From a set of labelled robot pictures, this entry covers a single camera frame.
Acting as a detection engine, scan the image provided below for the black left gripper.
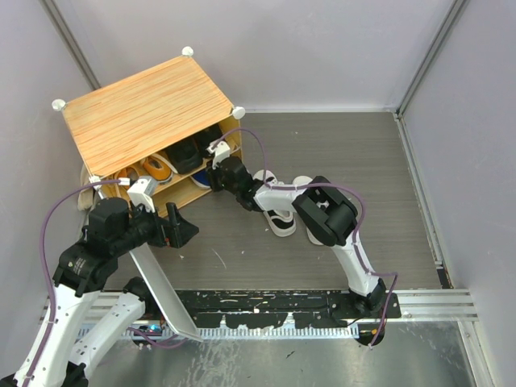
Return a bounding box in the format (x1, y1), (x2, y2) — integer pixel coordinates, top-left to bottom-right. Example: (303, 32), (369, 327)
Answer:
(114, 198), (198, 254)

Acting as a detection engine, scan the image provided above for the blue sneaker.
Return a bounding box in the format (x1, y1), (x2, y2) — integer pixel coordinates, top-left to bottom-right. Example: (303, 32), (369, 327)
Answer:
(190, 170), (210, 189)

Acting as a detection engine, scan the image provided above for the orange sneaker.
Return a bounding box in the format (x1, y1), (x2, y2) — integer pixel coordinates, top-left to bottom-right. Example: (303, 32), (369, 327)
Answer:
(139, 153), (175, 184)
(114, 166), (140, 186)

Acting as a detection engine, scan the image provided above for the white cabinet door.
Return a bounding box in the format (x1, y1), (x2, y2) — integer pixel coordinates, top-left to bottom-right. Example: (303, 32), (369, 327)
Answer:
(129, 243), (203, 342)

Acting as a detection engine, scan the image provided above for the wooden shoe cabinet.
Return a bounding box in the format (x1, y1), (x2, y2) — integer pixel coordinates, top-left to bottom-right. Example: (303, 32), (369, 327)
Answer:
(52, 46), (246, 198)

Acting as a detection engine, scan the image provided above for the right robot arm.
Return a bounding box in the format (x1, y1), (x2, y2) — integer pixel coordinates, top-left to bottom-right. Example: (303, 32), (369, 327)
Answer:
(207, 156), (389, 318)

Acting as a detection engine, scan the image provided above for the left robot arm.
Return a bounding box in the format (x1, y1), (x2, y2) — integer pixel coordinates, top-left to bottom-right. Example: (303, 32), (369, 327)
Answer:
(1, 198), (202, 386)

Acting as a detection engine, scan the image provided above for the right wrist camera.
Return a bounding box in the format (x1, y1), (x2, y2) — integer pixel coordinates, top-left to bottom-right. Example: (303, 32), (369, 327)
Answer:
(206, 139), (231, 169)

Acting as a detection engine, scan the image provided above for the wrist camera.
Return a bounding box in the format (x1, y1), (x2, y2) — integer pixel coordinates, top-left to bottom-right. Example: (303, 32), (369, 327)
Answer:
(127, 176), (158, 213)
(206, 139), (231, 169)

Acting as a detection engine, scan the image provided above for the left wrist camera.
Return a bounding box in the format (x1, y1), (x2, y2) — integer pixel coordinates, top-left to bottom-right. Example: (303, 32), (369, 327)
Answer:
(127, 176), (158, 213)

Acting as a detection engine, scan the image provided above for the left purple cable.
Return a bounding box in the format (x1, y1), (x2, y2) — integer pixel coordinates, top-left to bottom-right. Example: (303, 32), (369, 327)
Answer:
(19, 178), (131, 387)

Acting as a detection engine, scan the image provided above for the purple cable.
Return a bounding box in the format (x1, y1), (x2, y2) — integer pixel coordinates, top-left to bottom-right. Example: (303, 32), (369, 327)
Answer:
(19, 178), (131, 387)
(207, 127), (400, 347)

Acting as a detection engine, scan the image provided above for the grey slotted cable duct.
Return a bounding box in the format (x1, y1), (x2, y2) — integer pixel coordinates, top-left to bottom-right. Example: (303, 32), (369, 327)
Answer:
(76, 324), (360, 340)

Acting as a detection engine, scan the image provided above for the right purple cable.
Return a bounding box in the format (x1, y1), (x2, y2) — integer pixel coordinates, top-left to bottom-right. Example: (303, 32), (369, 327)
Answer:
(207, 127), (400, 347)

